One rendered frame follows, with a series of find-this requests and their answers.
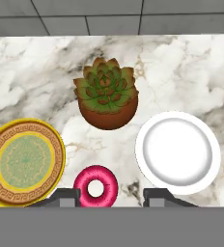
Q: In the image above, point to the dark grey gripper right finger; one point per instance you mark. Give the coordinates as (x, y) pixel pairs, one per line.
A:
(157, 195)

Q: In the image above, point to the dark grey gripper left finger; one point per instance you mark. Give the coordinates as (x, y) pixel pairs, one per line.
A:
(66, 195)

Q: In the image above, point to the pink glazed donut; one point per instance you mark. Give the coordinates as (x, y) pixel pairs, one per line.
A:
(101, 175)

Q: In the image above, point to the white plate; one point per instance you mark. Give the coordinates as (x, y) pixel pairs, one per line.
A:
(177, 152)

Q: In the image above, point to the yellow brown patterned plate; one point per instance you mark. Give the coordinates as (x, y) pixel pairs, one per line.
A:
(23, 161)

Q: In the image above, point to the succulent in brown pot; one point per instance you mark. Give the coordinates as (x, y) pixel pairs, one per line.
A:
(106, 93)

